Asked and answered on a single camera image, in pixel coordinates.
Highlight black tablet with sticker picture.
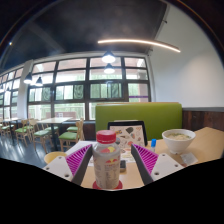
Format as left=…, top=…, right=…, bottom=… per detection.
left=107, top=120, right=149, bottom=151

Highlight wooden dining table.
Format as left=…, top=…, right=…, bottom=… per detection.
left=36, top=116, right=73, bottom=151

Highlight long curved ceiling light bar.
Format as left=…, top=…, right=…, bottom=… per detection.
left=97, top=38, right=182, bottom=54

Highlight small dark flat box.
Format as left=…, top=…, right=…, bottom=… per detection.
left=119, top=159, right=127, bottom=173

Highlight white bowl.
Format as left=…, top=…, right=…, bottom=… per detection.
left=161, top=128, right=197, bottom=155

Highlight group of hanging pendant lamps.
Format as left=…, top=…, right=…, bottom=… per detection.
left=23, top=50, right=117, bottom=88

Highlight green upholstered booth bench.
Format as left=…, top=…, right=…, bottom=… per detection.
left=94, top=101, right=183, bottom=141

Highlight small white paper packet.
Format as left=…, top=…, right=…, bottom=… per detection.
left=180, top=152, right=199, bottom=166

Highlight clear red-capped drink bottle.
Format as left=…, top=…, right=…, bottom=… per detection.
left=92, top=129, right=121, bottom=190

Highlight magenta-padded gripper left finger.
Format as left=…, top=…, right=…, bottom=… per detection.
left=43, top=143, right=94, bottom=186

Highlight group of green-seated wooden chairs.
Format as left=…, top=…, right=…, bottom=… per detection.
left=0, top=117, right=86, bottom=154

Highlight flat round red coaster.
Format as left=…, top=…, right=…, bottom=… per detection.
left=91, top=179, right=124, bottom=191

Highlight cream mug with yellow handle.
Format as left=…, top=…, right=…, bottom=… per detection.
left=43, top=151, right=69, bottom=165

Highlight large black-framed window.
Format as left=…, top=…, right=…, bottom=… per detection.
left=0, top=57, right=152, bottom=121

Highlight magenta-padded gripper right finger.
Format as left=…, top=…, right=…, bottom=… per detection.
left=130, top=143, right=184, bottom=186

